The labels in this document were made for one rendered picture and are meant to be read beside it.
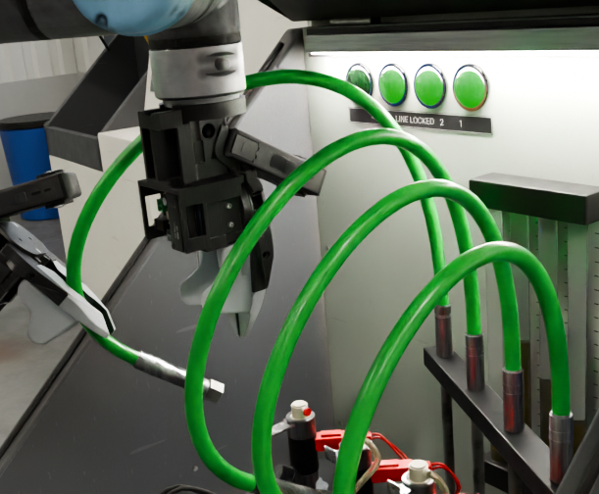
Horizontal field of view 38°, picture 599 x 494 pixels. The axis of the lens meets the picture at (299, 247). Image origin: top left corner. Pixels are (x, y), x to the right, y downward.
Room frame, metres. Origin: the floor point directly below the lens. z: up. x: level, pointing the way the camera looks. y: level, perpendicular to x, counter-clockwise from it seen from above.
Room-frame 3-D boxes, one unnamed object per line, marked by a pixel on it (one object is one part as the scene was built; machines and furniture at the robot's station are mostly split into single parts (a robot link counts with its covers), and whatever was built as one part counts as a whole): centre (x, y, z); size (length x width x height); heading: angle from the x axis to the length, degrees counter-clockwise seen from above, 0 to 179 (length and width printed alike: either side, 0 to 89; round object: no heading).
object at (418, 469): (0.63, -0.08, 1.10); 0.02 x 0.02 x 0.03
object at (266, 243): (0.71, 0.04, 1.29); 0.05 x 0.02 x 0.09; 36
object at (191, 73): (0.72, 0.07, 1.44); 0.08 x 0.08 x 0.05
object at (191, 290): (0.73, 0.08, 1.25); 0.06 x 0.03 x 0.09; 126
